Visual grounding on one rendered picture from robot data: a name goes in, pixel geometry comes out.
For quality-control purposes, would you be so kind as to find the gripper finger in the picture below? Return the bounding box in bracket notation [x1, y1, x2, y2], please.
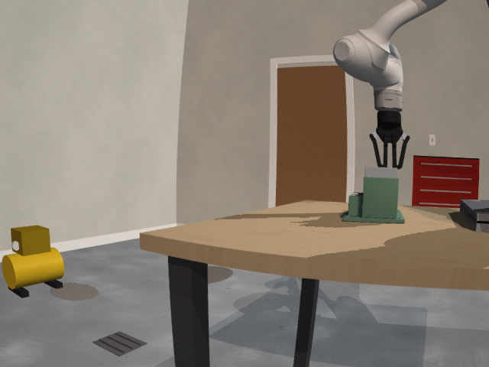
[392, 131, 410, 170]
[369, 131, 387, 167]

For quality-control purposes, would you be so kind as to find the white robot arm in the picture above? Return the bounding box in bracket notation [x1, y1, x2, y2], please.
[333, 0, 447, 112]

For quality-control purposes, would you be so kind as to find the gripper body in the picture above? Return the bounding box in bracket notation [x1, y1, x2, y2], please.
[376, 111, 403, 144]

